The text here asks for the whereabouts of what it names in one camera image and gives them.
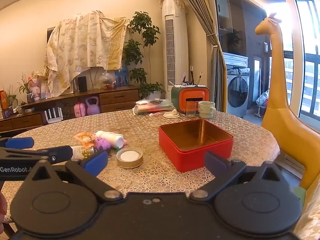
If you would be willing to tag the white tower air conditioner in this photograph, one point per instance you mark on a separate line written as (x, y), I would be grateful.
(175, 42)

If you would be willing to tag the cream patterned cushion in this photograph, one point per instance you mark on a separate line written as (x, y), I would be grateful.
(310, 215)

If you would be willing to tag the blue picture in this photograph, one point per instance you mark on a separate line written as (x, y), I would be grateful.
(122, 76)

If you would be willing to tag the pink doll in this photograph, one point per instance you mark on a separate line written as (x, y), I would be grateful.
(36, 90)

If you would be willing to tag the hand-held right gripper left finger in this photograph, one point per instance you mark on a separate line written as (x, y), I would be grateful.
(96, 162)

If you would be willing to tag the green and orange storage box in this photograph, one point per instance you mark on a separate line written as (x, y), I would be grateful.
(180, 100)

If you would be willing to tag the mop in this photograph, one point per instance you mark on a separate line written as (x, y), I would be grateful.
(258, 110)

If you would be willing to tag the white tipped brush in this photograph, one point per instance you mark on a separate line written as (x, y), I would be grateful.
(200, 78)

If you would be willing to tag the red tin box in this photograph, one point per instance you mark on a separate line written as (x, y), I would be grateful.
(195, 160)

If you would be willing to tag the clear bag of fruit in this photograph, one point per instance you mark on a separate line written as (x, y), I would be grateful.
(107, 81)

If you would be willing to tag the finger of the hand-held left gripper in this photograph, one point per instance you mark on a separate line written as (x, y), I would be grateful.
(60, 153)
(18, 142)

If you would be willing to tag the foam-wrapped white bottle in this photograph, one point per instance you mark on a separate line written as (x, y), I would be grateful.
(110, 137)

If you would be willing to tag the striped curtain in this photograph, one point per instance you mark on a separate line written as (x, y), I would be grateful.
(215, 55)

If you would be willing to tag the yellow giraffe statue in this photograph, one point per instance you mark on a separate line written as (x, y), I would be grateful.
(280, 120)

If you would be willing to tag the pink pen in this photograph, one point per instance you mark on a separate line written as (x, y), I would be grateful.
(158, 113)

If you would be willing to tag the cream lid with figure knob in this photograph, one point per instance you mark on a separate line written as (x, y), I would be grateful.
(171, 115)

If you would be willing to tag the clear drinking glass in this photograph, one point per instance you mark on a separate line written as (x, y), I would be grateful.
(191, 110)

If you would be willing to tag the small potted plant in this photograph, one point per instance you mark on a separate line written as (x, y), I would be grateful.
(11, 100)
(26, 87)

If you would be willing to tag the washing machine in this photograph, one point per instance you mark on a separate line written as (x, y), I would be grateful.
(237, 90)

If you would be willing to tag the glass bottle of yellow capsules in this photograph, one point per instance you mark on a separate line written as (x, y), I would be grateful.
(80, 152)

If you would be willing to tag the tall potted plant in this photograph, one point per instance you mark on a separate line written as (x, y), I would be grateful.
(142, 30)

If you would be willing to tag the white router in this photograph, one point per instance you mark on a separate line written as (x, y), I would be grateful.
(53, 117)

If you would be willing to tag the orange snack packet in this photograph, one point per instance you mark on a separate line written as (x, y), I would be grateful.
(86, 138)

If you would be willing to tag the black speaker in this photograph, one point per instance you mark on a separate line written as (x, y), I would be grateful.
(82, 83)

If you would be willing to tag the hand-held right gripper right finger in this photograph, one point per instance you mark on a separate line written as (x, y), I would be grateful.
(215, 161)

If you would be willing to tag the wooden cabinet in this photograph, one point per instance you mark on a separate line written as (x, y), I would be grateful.
(117, 100)

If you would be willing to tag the television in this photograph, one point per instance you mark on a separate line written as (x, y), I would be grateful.
(50, 33)

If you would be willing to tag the purple spiky toy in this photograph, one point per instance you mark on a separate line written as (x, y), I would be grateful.
(102, 143)

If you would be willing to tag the pale green mug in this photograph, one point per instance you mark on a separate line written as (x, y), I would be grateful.
(206, 111)

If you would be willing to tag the lace cover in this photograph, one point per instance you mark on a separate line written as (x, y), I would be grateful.
(173, 1)

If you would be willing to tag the purple kettlebell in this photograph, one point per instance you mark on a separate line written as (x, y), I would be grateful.
(93, 107)

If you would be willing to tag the green plush toy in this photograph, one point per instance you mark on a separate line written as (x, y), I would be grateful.
(299, 195)

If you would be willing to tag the floral cloth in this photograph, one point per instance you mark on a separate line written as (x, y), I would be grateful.
(82, 42)

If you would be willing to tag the person's left hand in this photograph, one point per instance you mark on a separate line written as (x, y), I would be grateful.
(2, 205)

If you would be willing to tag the stack of books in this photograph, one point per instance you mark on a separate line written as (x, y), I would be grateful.
(150, 106)

